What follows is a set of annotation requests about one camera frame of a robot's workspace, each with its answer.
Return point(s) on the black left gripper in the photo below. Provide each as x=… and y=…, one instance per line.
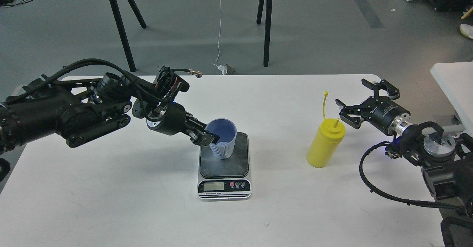
x=177, y=120

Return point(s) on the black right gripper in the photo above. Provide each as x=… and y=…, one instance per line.
x=381, y=112

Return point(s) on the blue plastic cup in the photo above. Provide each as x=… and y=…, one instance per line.
x=227, y=132

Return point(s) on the yellow squeeze bottle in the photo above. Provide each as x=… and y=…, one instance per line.
x=329, y=135

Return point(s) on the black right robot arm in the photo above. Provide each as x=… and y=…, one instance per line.
x=445, y=161

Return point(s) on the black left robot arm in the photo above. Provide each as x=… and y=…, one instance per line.
x=91, y=98

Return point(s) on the digital kitchen scale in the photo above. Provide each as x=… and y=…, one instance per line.
x=225, y=179

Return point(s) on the white power adapter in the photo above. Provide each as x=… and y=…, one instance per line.
x=226, y=69

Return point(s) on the white side table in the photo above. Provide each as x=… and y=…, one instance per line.
x=456, y=81

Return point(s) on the white shoe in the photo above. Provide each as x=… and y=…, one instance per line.
x=466, y=30

